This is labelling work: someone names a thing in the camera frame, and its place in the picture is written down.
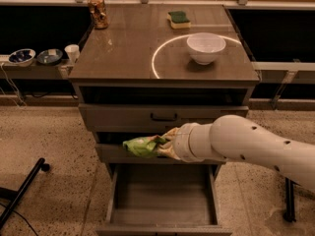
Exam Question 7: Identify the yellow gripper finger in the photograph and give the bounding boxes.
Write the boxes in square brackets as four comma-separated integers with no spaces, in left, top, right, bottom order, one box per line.
[157,142,179,160]
[158,127,179,143]

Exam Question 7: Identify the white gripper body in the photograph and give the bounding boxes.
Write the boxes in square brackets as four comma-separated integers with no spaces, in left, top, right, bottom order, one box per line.
[172,123,224,162]

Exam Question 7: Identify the bottom drawer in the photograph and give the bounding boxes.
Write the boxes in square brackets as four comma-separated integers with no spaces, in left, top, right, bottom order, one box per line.
[95,164,232,236]

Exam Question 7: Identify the black right stand leg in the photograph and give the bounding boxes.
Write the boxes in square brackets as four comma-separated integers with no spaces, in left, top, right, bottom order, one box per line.
[283,178,296,222]

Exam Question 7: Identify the black left stand leg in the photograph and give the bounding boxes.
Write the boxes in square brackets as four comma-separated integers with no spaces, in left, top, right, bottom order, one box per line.
[0,158,50,229]

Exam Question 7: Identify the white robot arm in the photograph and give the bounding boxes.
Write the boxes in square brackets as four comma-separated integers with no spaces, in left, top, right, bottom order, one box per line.
[157,115,315,192]

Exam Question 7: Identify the top drawer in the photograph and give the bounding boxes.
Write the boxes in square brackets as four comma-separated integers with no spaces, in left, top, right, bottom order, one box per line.
[79,103,249,134]

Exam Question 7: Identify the white bowl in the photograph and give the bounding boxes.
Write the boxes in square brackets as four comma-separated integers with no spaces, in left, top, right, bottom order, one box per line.
[186,32,226,65]

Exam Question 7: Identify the green rice chip bag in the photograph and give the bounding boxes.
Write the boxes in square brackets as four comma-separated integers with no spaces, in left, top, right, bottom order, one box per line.
[123,135,168,158]

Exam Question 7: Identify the blue patterned bowl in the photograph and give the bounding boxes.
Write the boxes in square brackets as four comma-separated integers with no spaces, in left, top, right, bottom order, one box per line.
[9,48,35,67]

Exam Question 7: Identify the black stand leg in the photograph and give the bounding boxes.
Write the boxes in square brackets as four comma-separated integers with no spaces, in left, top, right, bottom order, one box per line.
[0,158,50,229]
[283,178,296,222]

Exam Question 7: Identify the green yellow sponge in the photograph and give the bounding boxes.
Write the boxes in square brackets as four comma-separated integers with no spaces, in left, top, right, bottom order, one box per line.
[167,11,191,30]

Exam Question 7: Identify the grey drawer cabinet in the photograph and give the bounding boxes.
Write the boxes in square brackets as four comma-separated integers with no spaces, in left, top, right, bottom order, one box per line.
[68,3,261,236]

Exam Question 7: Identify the white paper cup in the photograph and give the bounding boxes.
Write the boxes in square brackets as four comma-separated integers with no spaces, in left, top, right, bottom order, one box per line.
[64,44,80,64]

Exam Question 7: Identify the grey blue bowl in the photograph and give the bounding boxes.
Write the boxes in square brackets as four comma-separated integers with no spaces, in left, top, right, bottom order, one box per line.
[36,48,63,66]

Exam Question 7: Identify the white cable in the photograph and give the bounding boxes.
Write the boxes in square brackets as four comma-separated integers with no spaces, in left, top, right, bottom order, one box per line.
[0,62,28,107]

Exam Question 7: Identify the low side shelf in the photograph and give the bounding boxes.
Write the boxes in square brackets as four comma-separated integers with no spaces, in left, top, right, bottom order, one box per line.
[0,55,73,80]

